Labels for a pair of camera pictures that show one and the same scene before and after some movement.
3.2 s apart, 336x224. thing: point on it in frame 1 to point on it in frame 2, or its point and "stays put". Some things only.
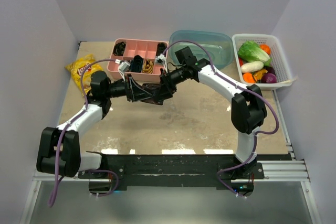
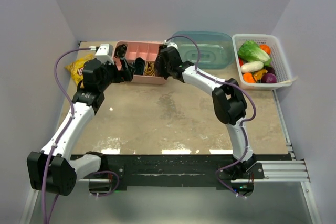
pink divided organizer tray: [142, 55] stays put
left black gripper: [136, 93] to [122, 76]
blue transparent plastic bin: [220, 45] stays put
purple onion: [269, 78] stays put
